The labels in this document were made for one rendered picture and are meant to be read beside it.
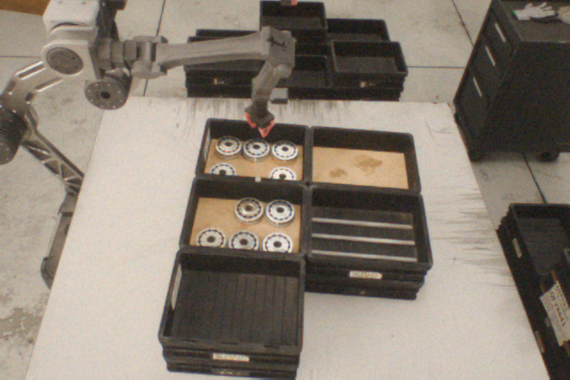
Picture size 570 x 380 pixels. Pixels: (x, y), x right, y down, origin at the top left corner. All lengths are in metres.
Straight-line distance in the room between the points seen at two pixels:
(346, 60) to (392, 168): 1.20
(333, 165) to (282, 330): 0.71
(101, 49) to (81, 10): 0.14
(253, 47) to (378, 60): 1.89
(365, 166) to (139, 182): 0.89
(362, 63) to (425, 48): 1.19
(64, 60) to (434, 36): 3.34
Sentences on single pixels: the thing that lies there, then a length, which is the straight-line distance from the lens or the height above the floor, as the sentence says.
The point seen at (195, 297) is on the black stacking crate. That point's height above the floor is 0.83.
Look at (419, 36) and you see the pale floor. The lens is 4.40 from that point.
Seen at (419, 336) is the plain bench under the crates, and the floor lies 0.70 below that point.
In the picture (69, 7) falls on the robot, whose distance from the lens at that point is 1.62.
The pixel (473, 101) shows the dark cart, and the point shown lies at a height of 0.32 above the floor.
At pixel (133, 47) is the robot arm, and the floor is 1.48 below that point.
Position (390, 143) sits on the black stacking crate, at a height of 0.88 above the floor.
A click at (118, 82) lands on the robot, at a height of 1.18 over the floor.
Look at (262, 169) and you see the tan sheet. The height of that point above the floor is 0.83.
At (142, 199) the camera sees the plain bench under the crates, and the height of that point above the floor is 0.70.
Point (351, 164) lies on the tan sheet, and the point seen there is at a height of 0.83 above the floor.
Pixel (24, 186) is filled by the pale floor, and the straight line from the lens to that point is 3.29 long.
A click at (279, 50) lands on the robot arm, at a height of 1.53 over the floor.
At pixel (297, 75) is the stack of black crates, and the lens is 3.20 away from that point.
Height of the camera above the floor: 2.35
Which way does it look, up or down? 47 degrees down
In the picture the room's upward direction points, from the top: 5 degrees clockwise
